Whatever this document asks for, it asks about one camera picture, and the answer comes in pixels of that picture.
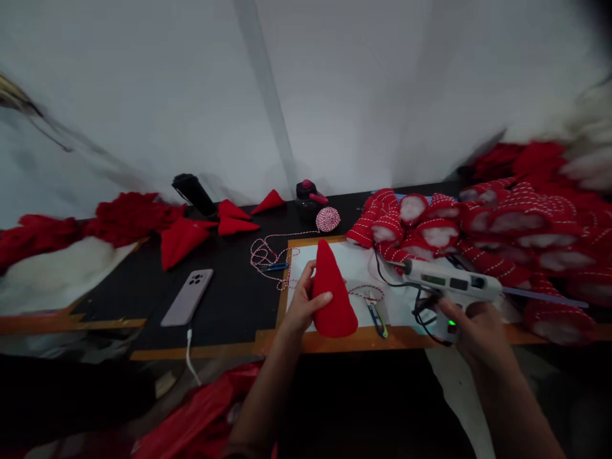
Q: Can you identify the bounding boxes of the person's left hand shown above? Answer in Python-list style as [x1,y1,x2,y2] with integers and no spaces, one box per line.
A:
[277,260,333,339]

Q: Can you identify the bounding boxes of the person's right hand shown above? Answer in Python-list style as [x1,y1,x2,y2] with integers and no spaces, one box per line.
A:
[432,295,507,365]

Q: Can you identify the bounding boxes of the white hot glue gun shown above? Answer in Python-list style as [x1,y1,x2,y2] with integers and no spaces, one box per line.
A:
[385,258,504,345]

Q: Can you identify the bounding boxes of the red felt cone hat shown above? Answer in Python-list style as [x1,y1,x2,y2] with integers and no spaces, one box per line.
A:
[311,238,359,337]

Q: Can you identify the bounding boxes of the pile of twine-wrapped stuffed cones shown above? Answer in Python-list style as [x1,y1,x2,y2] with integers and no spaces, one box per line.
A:
[345,177,612,346]

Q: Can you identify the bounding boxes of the white paper work sheet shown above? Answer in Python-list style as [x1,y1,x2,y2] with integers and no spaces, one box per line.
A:
[286,240,460,331]

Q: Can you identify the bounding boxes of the clear glue stick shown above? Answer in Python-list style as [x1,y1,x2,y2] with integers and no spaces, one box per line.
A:
[500,286,590,309]

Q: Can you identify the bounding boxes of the red-white twine ball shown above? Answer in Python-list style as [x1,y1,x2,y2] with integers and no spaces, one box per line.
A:
[315,207,342,233]

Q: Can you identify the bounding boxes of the dark bottle with pink lid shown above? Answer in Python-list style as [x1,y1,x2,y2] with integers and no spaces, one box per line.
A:
[294,179,330,222]

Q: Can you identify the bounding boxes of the loose red-white twine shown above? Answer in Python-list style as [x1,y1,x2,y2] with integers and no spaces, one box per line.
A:
[249,228,321,291]

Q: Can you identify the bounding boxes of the small red felt cone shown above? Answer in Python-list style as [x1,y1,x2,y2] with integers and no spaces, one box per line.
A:
[250,189,287,215]
[217,215,261,237]
[217,198,253,221]

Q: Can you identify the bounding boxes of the white fur pile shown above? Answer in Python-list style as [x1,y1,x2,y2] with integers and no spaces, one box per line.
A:
[502,71,612,192]

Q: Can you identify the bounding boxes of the pink smartphone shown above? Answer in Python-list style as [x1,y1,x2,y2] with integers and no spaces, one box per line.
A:
[160,268,215,328]

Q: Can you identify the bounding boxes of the red plastic bag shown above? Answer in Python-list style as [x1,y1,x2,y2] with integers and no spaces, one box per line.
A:
[131,361,278,459]

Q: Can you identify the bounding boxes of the large flat red felt cone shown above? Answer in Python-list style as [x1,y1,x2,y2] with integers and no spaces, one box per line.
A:
[160,217,220,272]

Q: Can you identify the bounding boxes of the black water bottle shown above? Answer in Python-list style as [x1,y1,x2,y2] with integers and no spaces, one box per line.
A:
[171,173,219,219]

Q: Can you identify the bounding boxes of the heap of red felt pieces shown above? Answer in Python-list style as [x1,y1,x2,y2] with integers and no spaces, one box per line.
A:
[0,191,187,274]

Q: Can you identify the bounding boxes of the white stuffing fluff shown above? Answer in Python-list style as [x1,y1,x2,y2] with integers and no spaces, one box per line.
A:
[0,235,140,317]

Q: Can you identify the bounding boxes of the black glue gun cable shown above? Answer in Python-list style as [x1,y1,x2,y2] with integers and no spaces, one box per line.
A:
[372,248,453,346]

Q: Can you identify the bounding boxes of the yellow-handled thread snips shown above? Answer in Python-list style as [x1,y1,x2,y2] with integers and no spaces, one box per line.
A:
[363,290,389,339]

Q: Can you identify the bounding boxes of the white charging cable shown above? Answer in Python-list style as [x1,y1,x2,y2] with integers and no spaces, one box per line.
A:
[185,324,203,387]

